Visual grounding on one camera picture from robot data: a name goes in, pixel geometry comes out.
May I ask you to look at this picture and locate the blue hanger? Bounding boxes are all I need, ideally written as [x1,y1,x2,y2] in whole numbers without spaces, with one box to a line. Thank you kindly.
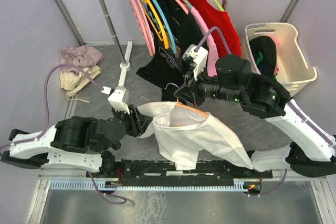
[140,0,178,56]

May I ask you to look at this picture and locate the cream laundry basket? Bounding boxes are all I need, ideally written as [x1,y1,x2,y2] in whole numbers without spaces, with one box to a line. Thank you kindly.
[241,23,318,96]

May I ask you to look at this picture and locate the pink wavy hanger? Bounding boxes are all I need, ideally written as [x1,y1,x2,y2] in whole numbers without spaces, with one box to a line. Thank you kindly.
[128,0,155,56]

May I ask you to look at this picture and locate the dark clothes in basket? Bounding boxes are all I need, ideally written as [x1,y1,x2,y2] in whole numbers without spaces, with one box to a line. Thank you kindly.
[249,36,277,80]

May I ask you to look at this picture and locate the mauve crumpled cloth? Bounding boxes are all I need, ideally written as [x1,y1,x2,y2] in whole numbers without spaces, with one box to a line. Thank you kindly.
[60,45,103,68]

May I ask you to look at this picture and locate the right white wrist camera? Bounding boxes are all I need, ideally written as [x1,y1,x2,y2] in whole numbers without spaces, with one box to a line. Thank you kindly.
[182,44,208,81]

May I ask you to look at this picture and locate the orange wavy hanger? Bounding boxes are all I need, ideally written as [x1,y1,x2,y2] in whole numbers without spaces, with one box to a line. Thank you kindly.
[162,83,209,128]

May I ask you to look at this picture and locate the white t shirt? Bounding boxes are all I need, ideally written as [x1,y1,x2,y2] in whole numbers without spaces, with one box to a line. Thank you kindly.
[137,102,253,170]

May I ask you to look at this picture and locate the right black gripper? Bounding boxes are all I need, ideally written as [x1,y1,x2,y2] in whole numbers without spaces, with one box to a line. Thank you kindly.
[174,64,244,108]

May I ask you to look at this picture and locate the yellow hanger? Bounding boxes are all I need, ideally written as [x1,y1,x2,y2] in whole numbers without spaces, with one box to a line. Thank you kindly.
[141,0,169,49]

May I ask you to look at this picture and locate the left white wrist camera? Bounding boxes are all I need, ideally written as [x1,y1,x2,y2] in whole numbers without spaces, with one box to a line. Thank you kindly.
[101,86,130,114]

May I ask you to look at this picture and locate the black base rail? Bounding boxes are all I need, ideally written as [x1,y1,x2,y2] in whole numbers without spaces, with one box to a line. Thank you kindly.
[86,153,273,192]

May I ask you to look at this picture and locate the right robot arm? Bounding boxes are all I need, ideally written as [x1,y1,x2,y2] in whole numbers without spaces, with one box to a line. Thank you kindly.
[174,55,335,178]

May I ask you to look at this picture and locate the beige crumpled cloth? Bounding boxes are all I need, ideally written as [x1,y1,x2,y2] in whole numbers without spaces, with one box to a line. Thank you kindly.
[60,66,102,103]

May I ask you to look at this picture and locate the red t shirt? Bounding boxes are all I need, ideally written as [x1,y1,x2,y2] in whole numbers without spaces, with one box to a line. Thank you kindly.
[188,0,242,57]

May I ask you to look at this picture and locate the black t shirt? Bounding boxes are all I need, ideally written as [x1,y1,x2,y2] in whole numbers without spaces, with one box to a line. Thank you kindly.
[136,0,203,101]

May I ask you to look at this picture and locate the pink t shirt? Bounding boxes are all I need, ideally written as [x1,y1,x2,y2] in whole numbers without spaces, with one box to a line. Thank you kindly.
[191,7,219,77]

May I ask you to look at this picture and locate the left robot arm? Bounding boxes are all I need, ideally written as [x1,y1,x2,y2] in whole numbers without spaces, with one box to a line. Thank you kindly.
[1,105,153,177]

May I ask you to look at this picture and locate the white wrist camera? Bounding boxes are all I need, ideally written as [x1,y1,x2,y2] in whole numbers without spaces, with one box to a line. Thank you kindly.
[101,86,130,114]
[182,44,208,81]

